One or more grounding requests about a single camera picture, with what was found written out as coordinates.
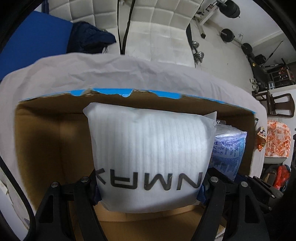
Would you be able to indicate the white ONMAX pouch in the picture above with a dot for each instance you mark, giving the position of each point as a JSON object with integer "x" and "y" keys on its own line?
{"x": 149, "y": 160}

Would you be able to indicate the white padded chair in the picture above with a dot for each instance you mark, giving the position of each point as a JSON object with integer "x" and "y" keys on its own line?
{"x": 99, "y": 13}
{"x": 157, "y": 31}

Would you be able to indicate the grey tablecloth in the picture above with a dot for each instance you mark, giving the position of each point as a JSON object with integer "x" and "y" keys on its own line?
{"x": 129, "y": 71}

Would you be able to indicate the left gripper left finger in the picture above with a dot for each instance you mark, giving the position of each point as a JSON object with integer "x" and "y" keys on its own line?
{"x": 52, "y": 220}

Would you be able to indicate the right white padded chair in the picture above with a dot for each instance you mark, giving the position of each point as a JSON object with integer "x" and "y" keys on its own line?
{"x": 157, "y": 31}

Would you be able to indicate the light blue snack packet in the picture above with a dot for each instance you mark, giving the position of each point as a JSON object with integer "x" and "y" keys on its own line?
{"x": 228, "y": 150}

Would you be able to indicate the small chrome dumbbells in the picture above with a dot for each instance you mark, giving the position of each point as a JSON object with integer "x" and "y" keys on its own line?
{"x": 198, "y": 55}

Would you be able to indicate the left white padded chair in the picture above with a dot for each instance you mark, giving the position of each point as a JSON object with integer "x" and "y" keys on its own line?
{"x": 99, "y": 13}

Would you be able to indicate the open cardboard box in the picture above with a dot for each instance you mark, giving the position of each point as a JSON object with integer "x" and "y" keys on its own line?
{"x": 121, "y": 164}

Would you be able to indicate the orange floral towel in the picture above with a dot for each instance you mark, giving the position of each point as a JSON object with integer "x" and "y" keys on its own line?
{"x": 278, "y": 140}

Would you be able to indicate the floor barbell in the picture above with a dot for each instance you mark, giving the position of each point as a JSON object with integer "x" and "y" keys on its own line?
{"x": 227, "y": 36}

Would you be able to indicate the red plastic bag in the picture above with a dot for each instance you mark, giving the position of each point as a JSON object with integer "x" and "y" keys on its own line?
{"x": 282, "y": 176}

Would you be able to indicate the brown wooden chair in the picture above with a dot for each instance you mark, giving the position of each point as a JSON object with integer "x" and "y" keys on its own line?
{"x": 275, "y": 103}

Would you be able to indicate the dark blue cloth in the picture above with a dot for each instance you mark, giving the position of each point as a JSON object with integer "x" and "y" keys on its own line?
{"x": 86, "y": 38}

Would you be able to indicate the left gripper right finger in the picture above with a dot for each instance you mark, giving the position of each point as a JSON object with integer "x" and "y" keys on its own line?
{"x": 232, "y": 200}

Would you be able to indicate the blue foam mat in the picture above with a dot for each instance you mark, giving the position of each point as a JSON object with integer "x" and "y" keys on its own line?
{"x": 39, "y": 35}

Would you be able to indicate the orange panda snack packet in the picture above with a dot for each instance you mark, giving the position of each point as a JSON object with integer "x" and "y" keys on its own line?
{"x": 261, "y": 138}

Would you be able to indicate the barbell on rack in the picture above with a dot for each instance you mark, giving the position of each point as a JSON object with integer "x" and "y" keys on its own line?
{"x": 230, "y": 9}

